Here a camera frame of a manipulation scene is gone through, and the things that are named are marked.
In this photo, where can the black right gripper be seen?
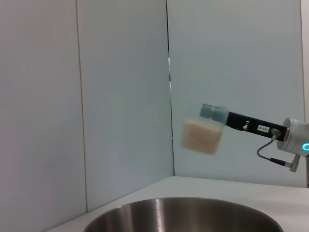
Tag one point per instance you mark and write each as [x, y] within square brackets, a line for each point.
[253, 125]

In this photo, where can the clear plastic cup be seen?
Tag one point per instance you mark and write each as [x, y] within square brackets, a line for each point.
[193, 120]

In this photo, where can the stainless steel mixing bowl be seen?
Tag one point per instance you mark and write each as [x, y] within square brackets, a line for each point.
[183, 217]

